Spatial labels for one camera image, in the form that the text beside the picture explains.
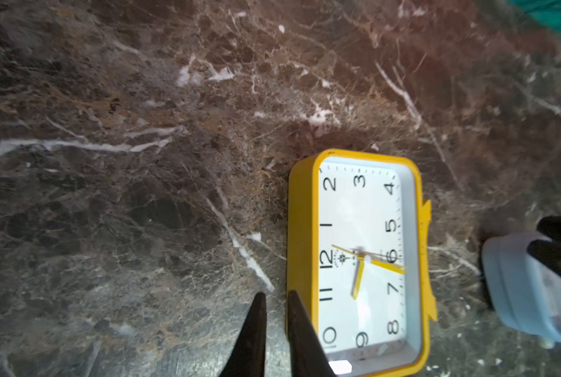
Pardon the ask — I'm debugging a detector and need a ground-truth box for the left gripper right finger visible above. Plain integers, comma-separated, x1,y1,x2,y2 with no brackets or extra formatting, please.
287,291,336,377

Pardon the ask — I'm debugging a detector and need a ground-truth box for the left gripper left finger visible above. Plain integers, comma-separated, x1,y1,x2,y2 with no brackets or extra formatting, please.
219,292,267,377

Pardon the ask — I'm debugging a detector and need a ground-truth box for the yellow rectangular alarm clock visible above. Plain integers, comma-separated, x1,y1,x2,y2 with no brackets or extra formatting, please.
287,149,438,376

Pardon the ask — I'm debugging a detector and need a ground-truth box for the light blue small alarm clock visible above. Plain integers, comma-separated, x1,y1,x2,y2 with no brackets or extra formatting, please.
482,232,561,343

